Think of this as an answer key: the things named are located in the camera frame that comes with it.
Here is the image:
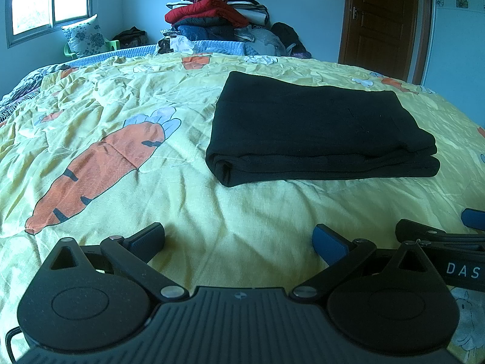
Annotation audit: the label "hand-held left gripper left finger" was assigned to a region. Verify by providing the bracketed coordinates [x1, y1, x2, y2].
[41, 222, 189, 302]

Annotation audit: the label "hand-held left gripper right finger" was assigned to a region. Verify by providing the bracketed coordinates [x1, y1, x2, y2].
[289, 224, 429, 304]

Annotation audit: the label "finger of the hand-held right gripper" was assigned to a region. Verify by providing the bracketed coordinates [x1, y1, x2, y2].
[460, 208, 485, 233]
[395, 219, 485, 253]

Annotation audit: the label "black pants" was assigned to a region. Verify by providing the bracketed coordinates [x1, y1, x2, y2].
[206, 71, 442, 188]

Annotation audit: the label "yellow printed bed sheet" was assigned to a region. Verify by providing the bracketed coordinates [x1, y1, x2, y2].
[0, 51, 485, 364]

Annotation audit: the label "black white patterned cloth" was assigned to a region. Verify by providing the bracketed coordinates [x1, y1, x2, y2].
[157, 36, 196, 55]

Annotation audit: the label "grey patterned quilt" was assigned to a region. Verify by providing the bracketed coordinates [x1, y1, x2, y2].
[0, 64, 78, 123]

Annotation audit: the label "dark bag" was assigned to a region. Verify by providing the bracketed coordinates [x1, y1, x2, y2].
[112, 26, 149, 49]

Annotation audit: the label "green plastic chair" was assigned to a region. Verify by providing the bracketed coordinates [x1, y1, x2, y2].
[62, 34, 122, 62]

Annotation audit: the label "blue quilted blanket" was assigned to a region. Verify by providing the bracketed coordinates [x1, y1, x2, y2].
[64, 40, 251, 66]

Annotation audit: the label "floral pillow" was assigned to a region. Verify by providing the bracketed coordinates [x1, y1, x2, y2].
[61, 14, 111, 59]

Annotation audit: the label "black backpack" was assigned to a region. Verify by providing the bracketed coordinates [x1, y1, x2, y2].
[270, 22, 308, 56]

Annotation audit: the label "grey bag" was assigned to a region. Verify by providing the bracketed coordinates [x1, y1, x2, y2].
[235, 26, 287, 57]

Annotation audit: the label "brown wooden door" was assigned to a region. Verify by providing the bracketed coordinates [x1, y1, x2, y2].
[338, 0, 435, 86]

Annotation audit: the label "pile of folded clothes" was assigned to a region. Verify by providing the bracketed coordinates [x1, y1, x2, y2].
[164, 0, 272, 42]

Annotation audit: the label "window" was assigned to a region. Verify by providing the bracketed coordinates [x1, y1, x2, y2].
[4, 0, 94, 48]

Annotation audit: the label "black cable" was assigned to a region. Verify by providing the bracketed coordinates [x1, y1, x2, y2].
[5, 326, 25, 363]

